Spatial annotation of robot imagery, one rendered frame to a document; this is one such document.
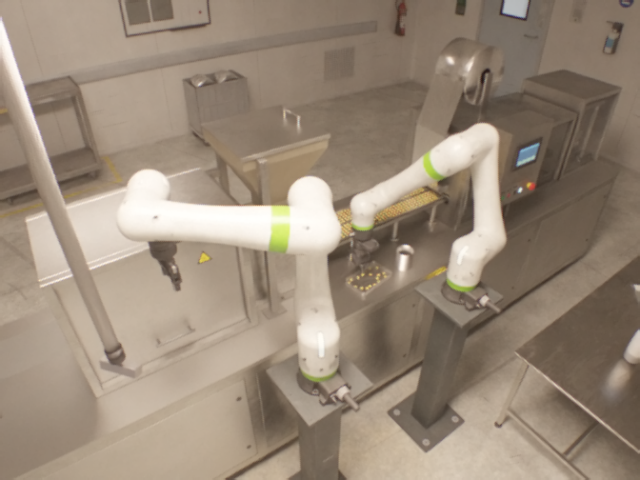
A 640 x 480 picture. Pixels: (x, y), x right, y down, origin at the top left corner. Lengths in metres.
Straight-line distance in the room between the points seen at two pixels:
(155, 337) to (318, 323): 0.65
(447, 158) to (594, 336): 1.12
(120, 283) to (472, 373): 2.04
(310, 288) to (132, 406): 0.77
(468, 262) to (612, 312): 0.94
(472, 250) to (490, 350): 1.35
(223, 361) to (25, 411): 0.72
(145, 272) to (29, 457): 0.72
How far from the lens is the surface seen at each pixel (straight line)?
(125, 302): 1.62
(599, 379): 2.14
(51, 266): 1.54
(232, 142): 1.63
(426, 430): 2.57
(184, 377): 1.79
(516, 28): 6.29
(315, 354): 1.38
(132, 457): 1.90
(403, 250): 2.19
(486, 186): 1.80
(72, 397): 1.88
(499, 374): 2.91
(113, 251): 1.51
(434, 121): 2.31
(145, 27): 5.33
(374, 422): 2.57
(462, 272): 1.78
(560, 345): 2.19
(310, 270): 1.38
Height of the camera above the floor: 2.19
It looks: 37 degrees down
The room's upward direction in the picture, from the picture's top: straight up
